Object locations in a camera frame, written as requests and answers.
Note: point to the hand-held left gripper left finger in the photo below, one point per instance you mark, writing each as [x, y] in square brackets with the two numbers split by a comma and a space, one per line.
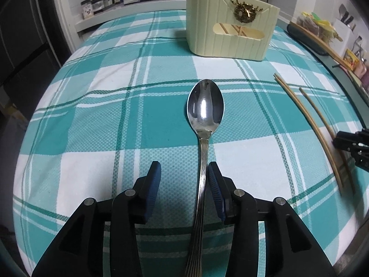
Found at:
[152, 192]

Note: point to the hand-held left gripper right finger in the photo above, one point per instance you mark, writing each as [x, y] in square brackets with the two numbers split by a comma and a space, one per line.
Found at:
[216, 192]

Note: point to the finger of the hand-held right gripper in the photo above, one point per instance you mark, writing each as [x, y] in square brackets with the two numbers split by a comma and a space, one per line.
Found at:
[356, 144]

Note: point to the large metal spoon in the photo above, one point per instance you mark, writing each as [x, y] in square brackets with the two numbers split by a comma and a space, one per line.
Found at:
[204, 106]

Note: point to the cream utensil holder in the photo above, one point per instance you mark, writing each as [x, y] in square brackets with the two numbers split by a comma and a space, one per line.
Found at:
[207, 26]

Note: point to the pink cup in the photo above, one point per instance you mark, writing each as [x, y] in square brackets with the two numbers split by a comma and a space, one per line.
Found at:
[362, 69]

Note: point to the wooden cutting board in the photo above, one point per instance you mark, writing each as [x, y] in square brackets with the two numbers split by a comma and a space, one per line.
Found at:
[331, 49]

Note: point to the teal white checked tablecloth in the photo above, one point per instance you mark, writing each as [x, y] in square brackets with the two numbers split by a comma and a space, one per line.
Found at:
[101, 106]

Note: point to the white knife block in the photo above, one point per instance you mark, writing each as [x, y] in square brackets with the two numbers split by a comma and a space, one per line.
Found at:
[344, 34]

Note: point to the black tray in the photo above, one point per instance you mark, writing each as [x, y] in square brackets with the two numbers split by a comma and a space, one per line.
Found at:
[305, 40]

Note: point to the black cleaver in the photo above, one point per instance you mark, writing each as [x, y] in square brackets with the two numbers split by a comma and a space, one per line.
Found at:
[342, 11]

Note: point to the white label spice jar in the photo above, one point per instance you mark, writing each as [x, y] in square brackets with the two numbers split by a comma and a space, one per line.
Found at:
[87, 10]

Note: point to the dark refrigerator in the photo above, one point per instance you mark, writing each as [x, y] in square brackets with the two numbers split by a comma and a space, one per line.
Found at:
[26, 43]

